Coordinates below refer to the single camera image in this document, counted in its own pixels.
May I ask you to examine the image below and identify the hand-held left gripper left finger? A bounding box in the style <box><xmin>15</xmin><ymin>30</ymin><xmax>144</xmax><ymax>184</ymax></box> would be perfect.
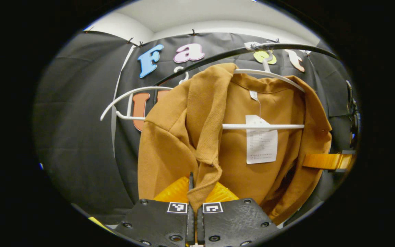
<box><xmin>113</xmin><ymin>172</ymin><xmax>195</xmax><ymax>247</ymax></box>

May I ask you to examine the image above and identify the white plastic clothes hanger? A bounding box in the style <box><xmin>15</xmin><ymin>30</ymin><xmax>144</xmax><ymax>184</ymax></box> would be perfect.
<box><xmin>100</xmin><ymin>67</ymin><xmax>189</xmax><ymax>121</ymax></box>
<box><xmin>222</xmin><ymin>51</ymin><xmax>306</xmax><ymax>131</ymax></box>

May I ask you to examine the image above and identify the brown jacket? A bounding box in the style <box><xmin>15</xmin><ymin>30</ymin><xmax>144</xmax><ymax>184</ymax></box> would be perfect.
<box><xmin>137</xmin><ymin>63</ymin><xmax>332</xmax><ymax>225</ymax></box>

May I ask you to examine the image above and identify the black clothes rack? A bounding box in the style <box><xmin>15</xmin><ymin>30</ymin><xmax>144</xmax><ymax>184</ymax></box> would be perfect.
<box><xmin>153</xmin><ymin>43</ymin><xmax>338</xmax><ymax>86</ymax></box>

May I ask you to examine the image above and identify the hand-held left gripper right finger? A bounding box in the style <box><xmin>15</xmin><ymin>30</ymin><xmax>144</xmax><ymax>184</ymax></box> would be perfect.
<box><xmin>196</xmin><ymin>182</ymin><xmax>280</xmax><ymax>247</ymax></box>

